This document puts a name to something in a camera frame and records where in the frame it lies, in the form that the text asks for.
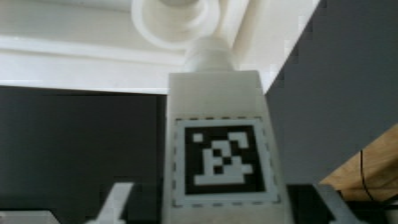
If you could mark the white square tabletop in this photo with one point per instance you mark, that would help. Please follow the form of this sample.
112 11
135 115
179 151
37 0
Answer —
107 44

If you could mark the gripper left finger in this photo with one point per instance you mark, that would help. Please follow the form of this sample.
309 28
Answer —
110 212

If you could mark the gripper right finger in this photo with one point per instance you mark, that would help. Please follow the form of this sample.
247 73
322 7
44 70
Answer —
336 205

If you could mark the white table leg with tag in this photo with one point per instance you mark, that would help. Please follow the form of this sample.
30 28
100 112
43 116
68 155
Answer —
224 186

